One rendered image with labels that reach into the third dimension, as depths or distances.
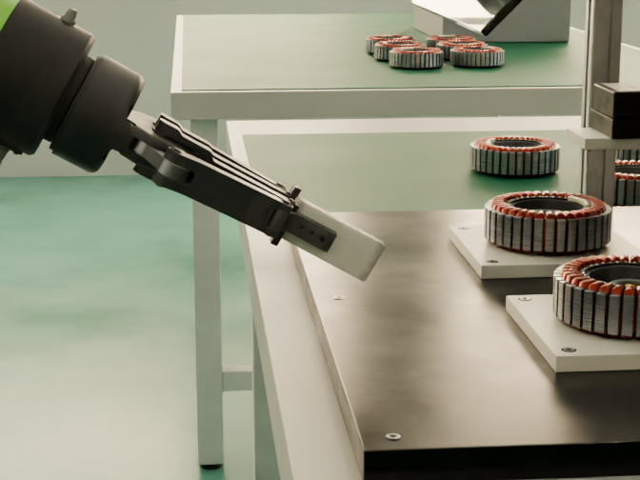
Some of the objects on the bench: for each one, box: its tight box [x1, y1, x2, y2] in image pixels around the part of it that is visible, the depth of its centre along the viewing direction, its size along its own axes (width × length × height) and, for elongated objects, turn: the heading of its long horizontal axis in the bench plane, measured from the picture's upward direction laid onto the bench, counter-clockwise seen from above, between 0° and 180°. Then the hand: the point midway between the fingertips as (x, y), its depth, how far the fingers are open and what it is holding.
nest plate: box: [449, 225, 640, 279], centre depth 124 cm, size 15×15×1 cm
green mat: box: [242, 130, 634, 212], centre depth 178 cm, size 94×61×1 cm, turn 95°
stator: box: [613, 160, 640, 207], centre depth 157 cm, size 11×11×4 cm
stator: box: [552, 254, 640, 340], centre depth 100 cm, size 11×11×4 cm
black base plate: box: [290, 206, 640, 480], centre depth 113 cm, size 47×64×2 cm
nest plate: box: [506, 294, 640, 372], centre depth 101 cm, size 15×15×1 cm
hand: (330, 239), depth 97 cm, fingers closed
